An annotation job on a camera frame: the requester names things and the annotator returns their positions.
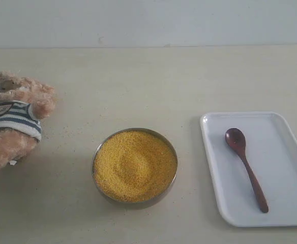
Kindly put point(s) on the teddy bear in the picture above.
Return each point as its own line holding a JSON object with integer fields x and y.
{"x": 24, "y": 102}

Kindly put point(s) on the metal bowl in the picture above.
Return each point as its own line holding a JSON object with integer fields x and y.
{"x": 135, "y": 203}

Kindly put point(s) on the yellow millet grains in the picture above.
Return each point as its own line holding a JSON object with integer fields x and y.
{"x": 135, "y": 165}

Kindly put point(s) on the white plastic tray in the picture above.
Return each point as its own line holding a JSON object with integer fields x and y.
{"x": 272, "y": 154}

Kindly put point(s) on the dark wooden spoon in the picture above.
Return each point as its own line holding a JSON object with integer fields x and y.
{"x": 237, "y": 142}

